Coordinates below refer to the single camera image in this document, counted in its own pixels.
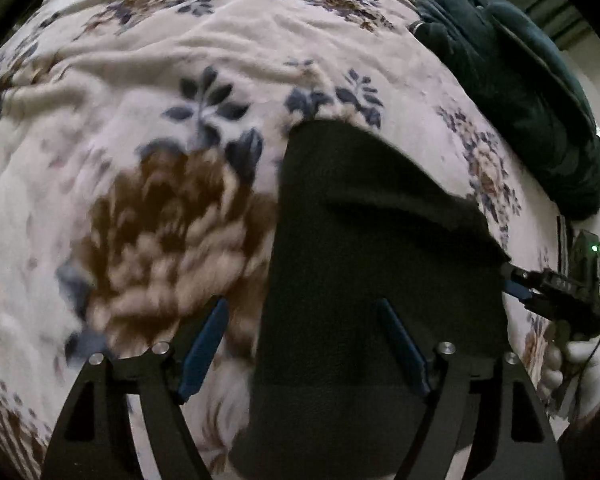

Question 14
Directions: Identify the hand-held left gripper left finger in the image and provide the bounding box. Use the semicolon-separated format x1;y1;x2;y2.
40;297;231;480

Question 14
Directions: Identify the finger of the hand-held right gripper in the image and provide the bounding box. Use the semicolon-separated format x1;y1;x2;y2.
504;280;538;307
501;262;547;287

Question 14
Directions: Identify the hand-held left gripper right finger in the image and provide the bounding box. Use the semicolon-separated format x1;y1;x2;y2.
377;298;566;480

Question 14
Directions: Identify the dark striped sweater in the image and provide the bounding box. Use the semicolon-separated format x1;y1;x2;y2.
228;119;512;480

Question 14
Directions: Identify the person's right forearm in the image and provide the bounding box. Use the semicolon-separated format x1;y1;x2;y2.
557;387;600;480

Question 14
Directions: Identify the person's right hand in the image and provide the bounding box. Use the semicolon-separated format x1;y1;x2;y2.
537;332;600;418

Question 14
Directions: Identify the teal quilt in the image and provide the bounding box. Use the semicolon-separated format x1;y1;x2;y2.
395;0;600;222

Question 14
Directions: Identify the teal pillow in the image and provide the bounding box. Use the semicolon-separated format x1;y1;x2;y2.
482;0;598;141

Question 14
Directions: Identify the wide grey-green curtain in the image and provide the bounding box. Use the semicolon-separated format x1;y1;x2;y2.
522;0;593;48

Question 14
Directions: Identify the floral bedsheet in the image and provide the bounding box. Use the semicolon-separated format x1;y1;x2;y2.
0;0;576;480

